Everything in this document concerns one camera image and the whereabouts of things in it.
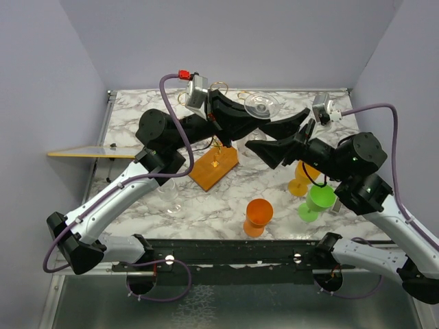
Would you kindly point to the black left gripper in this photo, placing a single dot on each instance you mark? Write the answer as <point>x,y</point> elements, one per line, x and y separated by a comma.
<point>228,118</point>

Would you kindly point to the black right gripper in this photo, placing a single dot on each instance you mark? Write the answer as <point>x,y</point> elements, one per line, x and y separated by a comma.
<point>274,151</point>

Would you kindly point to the orange plastic goblet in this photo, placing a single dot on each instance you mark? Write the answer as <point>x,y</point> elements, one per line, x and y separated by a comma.
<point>259,213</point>

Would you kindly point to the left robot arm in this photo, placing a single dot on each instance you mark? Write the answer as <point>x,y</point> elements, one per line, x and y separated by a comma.
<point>166,154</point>

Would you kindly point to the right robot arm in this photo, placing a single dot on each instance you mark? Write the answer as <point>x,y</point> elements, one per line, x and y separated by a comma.
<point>354,164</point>

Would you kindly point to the clear stemmed wine glass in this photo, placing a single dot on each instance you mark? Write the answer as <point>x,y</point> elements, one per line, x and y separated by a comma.
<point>169,194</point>

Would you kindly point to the yellow plastic goblet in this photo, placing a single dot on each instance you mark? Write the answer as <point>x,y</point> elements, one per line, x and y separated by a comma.
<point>304,174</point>

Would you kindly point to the green plastic goblet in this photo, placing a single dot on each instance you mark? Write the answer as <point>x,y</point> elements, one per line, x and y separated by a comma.
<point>318,199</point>

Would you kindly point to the small white grey tag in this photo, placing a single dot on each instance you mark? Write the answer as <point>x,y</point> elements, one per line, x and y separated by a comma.
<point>336,208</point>

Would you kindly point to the gold wire glass rack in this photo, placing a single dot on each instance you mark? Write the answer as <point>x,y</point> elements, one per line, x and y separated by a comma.
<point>219,158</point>

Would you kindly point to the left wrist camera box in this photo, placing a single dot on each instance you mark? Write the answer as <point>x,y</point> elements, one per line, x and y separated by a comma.
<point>196,93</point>

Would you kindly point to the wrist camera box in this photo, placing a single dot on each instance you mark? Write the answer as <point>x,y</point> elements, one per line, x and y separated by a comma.
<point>196,93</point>
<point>324,111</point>

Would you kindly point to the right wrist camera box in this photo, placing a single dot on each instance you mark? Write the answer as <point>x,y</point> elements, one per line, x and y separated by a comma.
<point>324,111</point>

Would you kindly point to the black front mounting rail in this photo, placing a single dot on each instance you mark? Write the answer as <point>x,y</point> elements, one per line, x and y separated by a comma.
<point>230,262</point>

